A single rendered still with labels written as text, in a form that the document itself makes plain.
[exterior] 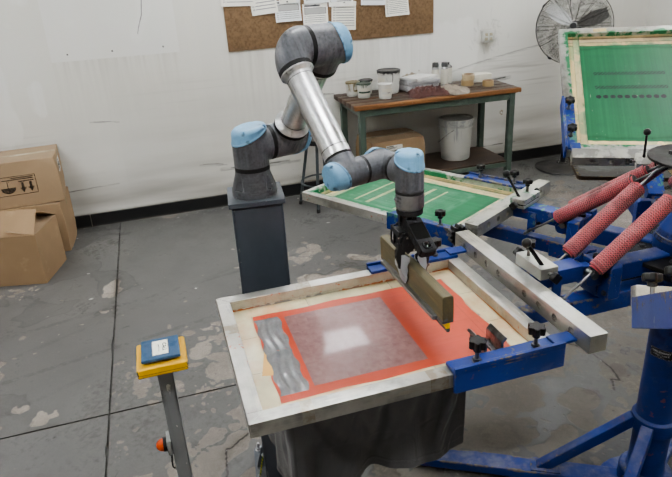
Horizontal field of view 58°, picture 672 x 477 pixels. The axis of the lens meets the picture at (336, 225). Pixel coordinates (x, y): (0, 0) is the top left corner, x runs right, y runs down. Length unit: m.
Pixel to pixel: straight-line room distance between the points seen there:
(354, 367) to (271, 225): 0.66
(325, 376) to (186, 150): 3.97
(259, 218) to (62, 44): 3.42
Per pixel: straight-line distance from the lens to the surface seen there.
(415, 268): 1.61
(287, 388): 1.50
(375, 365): 1.56
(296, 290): 1.85
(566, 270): 1.88
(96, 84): 5.21
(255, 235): 2.03
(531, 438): 2.85
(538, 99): 6.42
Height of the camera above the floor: 1.87
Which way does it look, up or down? 23 degrees down
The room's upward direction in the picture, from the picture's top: 3 degrees counter-clockwise
